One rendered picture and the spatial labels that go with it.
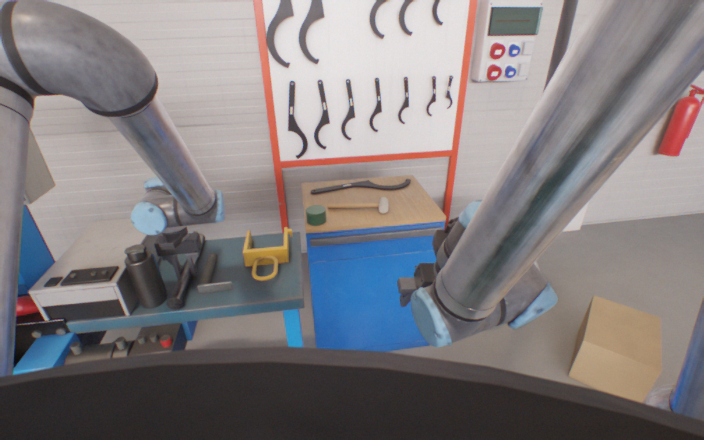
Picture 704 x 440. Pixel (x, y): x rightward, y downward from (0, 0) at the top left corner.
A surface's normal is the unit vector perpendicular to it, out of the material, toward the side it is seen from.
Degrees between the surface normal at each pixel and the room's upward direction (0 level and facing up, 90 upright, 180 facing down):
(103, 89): 117
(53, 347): 0
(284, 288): 0
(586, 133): 102
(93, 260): 0
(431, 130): 90
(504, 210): 94
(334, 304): 90
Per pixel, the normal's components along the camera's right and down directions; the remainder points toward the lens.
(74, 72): 0.52, 0.62
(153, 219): 0.11, 0.47
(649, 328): -0.01, -0.87
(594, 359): -0.59, 0.40
